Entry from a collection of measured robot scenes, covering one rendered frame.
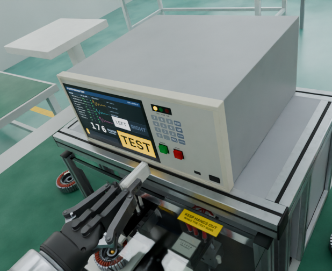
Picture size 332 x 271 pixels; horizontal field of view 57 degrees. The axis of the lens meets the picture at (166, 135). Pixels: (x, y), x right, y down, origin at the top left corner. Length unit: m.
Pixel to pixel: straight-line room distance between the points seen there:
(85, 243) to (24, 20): 5.35
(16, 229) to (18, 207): 0.12
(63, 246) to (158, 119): 0.28
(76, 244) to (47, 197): 0.84
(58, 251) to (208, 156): 0.30
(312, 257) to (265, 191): 0.39
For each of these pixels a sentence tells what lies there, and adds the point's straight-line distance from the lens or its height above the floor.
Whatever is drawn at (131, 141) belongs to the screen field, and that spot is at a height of 1.17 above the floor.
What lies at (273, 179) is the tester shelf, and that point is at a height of 1.11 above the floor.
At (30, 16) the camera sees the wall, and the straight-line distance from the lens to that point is 5.82.
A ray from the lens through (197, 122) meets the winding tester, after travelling 0.54.
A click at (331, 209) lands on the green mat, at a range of 1.09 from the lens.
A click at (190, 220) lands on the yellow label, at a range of 0.66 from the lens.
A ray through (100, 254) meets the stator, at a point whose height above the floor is 0.82.
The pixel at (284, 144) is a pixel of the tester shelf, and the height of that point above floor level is 1.11.
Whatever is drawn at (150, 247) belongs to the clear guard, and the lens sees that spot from 0.65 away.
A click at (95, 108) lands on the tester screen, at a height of 1.24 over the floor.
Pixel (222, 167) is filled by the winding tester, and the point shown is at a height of 1.18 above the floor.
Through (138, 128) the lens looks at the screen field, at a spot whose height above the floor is 1.22.
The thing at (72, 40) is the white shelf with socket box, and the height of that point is 1.20.
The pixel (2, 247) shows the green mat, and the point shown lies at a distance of 1.31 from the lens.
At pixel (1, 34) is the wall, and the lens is 5.59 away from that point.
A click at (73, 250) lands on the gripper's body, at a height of 1.20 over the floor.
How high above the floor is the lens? 1.59
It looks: 37 degrees down
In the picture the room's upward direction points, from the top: 15 degrees counter-clockwise
